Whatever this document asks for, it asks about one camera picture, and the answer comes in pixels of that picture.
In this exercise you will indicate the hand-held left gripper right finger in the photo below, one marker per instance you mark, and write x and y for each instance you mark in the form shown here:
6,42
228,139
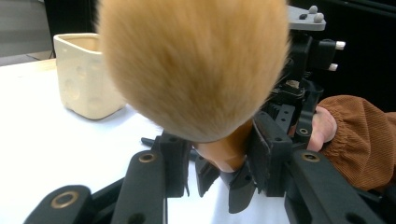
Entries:
311,186

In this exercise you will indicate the black curtain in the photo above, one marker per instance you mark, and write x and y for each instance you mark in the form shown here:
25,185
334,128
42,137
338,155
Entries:
364,62
71,15

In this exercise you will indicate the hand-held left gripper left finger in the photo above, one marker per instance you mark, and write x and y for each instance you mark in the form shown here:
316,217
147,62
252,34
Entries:
146,186

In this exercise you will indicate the wooden table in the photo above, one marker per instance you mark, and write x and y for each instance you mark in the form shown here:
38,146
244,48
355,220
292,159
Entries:
28,67

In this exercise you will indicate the cream square brush holder cup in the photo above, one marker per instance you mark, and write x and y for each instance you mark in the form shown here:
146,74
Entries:
84,81

